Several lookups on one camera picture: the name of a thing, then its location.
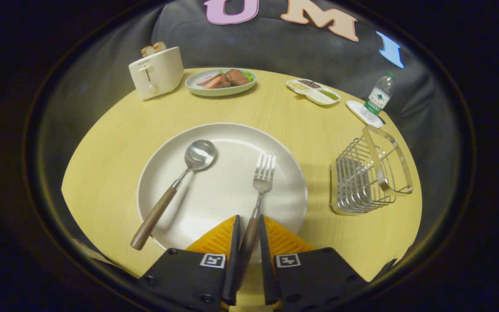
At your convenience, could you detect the large white plate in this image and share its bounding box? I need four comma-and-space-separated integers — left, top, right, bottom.
137, 123, 308, 265

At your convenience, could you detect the metal wire basket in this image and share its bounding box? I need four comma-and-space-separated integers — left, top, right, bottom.
330, 125, 414, 216

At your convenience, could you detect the white toaster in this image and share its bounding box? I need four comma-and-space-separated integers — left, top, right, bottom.
128, 46, 185, 101

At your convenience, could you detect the brown meat piece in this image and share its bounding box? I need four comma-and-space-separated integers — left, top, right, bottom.
225, 69, 250, 86

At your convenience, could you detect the wooden handled metal fork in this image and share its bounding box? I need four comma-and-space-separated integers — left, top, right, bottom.
232, 153, 277, 291

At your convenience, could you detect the clear water bottle green cap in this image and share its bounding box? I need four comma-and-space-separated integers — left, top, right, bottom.
364, 71, 396, 123

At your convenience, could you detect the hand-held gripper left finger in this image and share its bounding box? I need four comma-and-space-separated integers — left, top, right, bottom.
137, 214, 241, 312

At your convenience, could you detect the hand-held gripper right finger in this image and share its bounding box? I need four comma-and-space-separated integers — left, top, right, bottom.
258, 214, 369, 312

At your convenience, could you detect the pink ham slice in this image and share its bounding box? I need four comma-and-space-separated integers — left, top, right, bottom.
196, 73, 223, 87

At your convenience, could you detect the pale green food plate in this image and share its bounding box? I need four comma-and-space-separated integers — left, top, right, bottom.
185, 68, 258, 97

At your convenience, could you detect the white square coaster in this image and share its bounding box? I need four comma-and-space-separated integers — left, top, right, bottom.
346, 101, 385, 129

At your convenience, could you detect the red sausage slice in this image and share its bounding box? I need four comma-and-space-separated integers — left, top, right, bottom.
203, 76, 228, 90

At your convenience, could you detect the white divided condiment dish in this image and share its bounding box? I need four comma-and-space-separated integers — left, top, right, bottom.
286, 79, 341, 106

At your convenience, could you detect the wooden handled metal spoon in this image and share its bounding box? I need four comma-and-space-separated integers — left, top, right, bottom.
130, 140, 217, 251

